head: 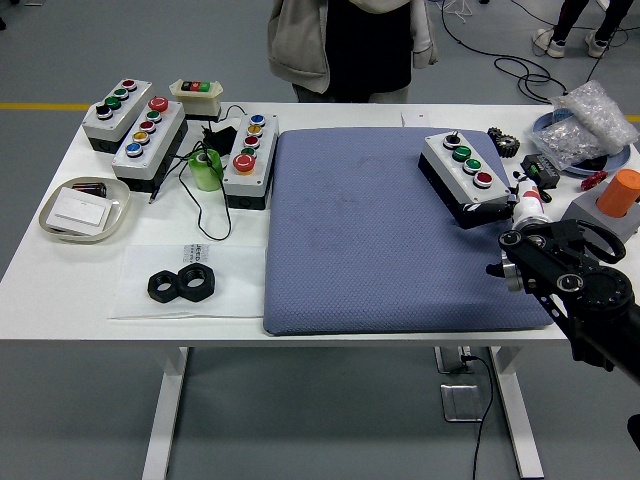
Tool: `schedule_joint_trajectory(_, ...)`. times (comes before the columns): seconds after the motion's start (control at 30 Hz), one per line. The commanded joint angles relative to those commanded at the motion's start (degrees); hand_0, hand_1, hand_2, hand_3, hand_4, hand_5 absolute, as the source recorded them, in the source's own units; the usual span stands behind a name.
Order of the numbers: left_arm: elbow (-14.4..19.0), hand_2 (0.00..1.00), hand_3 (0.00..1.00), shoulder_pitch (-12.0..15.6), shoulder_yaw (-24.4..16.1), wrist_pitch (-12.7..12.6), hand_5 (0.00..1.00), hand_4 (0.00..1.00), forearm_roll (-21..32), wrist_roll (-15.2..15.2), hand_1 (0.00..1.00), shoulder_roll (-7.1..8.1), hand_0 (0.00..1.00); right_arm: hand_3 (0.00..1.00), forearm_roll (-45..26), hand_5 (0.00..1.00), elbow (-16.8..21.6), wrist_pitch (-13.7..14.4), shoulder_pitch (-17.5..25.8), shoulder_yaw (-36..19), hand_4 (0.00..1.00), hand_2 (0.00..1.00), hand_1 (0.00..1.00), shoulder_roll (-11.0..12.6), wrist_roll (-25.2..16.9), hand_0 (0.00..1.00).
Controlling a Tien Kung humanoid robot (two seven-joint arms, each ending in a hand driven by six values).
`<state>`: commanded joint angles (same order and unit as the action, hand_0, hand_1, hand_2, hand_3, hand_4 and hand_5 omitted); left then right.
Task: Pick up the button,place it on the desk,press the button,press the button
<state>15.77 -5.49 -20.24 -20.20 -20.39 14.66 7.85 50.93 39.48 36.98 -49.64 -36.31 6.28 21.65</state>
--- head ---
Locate slim five-button control box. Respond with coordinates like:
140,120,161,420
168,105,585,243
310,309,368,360
221,112,280,211

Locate white box with black knob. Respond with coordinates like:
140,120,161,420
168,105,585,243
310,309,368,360
81,78,154,154

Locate white four-button control box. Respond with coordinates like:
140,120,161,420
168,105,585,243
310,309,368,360
417,130,516,230

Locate black hex nut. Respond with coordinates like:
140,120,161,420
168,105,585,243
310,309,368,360
147,269,187,304
178,263,218,301

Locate cream three-button switch box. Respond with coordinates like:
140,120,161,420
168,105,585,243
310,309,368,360
169,78,224,123

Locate dark brown small item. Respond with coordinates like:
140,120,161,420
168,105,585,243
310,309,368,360
71,182,109,200

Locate beige shallow tray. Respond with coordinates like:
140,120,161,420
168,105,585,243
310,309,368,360
38,176,132,245

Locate large five-button control box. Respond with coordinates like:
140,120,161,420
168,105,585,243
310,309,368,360
110,95,190,194

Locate clear bag of parts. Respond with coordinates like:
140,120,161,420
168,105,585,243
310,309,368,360
537,119,604,169

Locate blue-grey padded mat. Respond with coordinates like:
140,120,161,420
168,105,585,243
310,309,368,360
263,127,556,336

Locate grey floor socket box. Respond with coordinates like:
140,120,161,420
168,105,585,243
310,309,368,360
439,383,485,423

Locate green tape roll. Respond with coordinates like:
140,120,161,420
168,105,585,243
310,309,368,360
188,148,223,192

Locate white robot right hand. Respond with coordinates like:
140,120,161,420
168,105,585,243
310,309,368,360
506,171,552,221

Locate white table leg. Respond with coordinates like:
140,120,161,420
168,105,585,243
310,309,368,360
489,346,545,479
142,346,190,480

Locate blue round plate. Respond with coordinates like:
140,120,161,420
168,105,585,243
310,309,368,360
529,110,637,176

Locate black floor power cable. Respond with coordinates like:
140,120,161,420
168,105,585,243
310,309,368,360
462,353,495,480

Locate clear printed plastic bag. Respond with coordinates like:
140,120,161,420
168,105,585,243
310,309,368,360
108,243,267,320

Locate black module green terminals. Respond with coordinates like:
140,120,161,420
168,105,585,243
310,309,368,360
520,153,562,190

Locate black adapter cord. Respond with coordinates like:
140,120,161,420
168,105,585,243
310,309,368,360
148,103,246,240

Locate background person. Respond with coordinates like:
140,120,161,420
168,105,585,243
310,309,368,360
530,0,636,59

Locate large black gear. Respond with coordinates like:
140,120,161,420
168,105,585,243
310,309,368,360
494,137,521,160

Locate black power adapter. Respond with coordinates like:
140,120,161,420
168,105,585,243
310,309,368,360
201,125,239,153

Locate white switch plate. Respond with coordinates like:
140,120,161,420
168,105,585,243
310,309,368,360
48,187,113,232

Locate bubble wrap bag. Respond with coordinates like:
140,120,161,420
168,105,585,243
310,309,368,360
552,79,640,162

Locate black cables on floor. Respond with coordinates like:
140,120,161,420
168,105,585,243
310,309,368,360
439,0,571,99

